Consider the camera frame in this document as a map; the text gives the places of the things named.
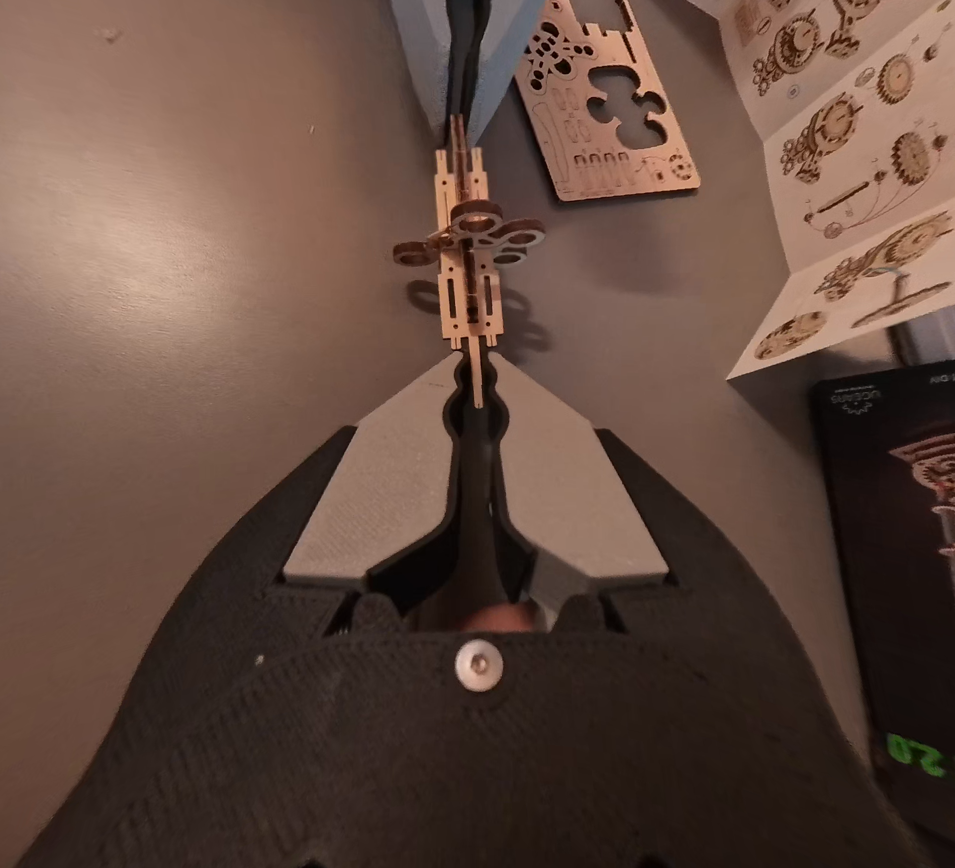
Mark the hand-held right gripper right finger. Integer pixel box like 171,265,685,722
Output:
486,352,671,617

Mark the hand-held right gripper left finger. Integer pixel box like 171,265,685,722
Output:
284,352,467,615

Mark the wooden model assembly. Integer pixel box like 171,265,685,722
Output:
391,115,549,410

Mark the plywood parts sheet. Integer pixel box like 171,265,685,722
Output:
513,0,702,204

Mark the black model kit box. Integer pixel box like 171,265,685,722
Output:
809,361,955,839

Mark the folded instruction booklet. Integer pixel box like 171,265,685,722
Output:
603,0,955,380

